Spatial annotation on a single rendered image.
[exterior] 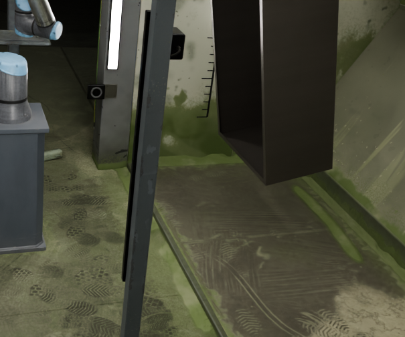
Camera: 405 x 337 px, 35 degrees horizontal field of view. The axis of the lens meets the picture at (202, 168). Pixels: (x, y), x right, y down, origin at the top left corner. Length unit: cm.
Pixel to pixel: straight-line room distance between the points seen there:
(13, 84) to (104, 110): 102
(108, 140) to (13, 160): 105
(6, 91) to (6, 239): 71
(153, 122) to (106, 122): 214
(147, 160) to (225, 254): 154
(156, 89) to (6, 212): 156
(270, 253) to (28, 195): 122
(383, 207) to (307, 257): 54
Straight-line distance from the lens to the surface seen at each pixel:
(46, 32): 319
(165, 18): 162
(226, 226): 345
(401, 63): 409
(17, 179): 301
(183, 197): 366
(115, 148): 392
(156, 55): 164
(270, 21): 269
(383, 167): 374
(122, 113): 383
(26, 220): 312
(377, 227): 359
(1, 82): 290
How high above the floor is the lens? 181
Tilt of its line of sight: 26 degrees down
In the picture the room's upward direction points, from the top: 8 degrees clockwise
